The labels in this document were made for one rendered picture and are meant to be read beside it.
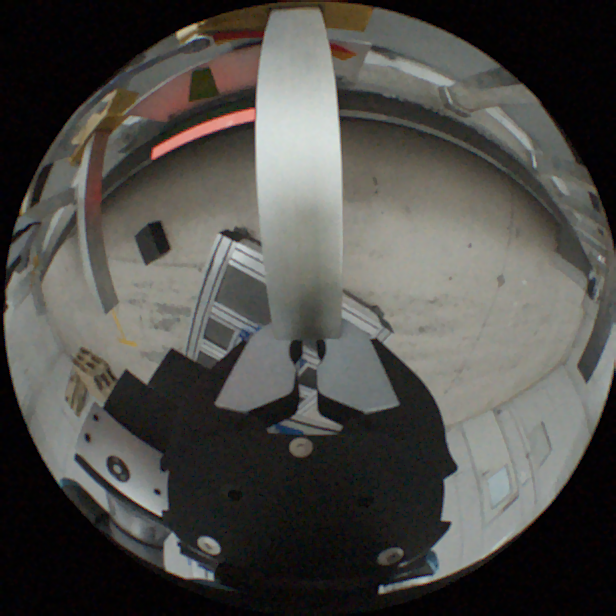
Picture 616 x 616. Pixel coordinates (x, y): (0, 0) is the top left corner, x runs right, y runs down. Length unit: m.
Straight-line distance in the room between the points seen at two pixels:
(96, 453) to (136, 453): 0.07
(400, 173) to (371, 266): 0.49
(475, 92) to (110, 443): 0.57
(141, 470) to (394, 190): 1.13
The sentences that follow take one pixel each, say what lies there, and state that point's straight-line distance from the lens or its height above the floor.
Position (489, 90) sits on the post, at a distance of 0.29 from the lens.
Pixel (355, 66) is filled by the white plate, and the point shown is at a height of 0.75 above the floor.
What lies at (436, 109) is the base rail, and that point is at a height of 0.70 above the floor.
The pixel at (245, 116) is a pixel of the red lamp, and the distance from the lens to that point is 0.27.
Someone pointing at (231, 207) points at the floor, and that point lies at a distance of 1.01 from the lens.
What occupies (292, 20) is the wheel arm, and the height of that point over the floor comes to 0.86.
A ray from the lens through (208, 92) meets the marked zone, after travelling 0.29.
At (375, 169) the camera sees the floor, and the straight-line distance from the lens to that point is 0.99.
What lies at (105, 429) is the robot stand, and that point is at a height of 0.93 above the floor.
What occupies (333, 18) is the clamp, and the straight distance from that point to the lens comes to 0.20.
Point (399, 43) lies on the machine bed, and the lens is 0.51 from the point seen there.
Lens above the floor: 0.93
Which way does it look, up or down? 60 degrees down
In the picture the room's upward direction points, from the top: 178 degrees counter-clockwise
